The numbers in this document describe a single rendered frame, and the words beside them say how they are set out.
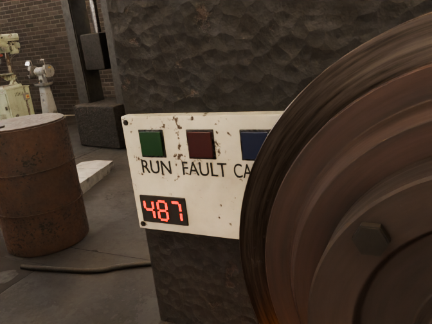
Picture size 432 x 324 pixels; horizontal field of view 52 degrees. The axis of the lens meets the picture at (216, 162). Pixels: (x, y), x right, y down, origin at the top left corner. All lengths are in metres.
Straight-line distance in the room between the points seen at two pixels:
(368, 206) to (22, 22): 9.52
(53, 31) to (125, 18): 8.54
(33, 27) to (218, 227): 9.02
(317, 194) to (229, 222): 0.27
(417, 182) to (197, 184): 0.38
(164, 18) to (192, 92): 0.10
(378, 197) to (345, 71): 0.12
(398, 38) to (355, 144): 0.09
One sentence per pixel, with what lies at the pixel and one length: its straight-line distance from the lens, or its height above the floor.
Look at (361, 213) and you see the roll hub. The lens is 0.33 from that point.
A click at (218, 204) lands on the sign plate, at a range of 0.63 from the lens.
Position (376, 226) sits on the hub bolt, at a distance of 0.33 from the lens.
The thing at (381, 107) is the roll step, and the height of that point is 1.28.
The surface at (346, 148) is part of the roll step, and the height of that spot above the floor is 1.24.
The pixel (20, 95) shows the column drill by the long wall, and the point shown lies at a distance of 8.55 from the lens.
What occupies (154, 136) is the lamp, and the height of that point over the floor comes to 1.21.
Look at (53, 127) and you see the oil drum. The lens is 3.11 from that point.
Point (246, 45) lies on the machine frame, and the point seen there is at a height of 1.32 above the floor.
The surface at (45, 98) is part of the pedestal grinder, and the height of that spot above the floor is 0.42.
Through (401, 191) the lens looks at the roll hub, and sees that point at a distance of 0.32.
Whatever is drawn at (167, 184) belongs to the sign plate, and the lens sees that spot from 0.66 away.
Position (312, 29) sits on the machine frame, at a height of 1.34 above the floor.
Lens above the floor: 1.35
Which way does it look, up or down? 17 degrees down
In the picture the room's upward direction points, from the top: 7 degrees counter-clockwise
